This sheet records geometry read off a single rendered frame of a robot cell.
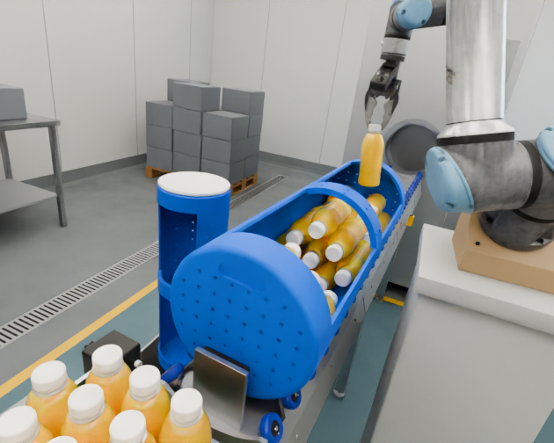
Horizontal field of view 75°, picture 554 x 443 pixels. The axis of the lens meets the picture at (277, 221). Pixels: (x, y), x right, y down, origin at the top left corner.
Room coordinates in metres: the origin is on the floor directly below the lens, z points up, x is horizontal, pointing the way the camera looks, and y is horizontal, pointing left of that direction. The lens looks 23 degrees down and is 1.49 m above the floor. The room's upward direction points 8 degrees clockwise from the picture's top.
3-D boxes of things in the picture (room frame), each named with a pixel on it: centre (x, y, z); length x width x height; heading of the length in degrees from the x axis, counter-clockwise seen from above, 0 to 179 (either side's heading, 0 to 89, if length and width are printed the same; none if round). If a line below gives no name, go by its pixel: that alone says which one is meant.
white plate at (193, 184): (1.35, 0.34, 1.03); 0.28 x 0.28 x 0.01
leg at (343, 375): (1.38, -0.43, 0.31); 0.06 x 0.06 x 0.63; 66
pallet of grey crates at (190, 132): (4.57, 1.04, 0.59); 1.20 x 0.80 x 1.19; 70
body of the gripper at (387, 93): (1.20, -0.28, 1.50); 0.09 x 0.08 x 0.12; 156
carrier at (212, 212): (1.35, 0.34, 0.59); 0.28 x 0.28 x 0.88
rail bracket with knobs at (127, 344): (0.49, 0.26, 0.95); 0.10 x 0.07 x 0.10; 66
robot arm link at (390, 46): (1.19, -0.27, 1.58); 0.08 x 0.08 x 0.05
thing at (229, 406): (0.45, 0.06, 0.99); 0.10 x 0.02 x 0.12; 66
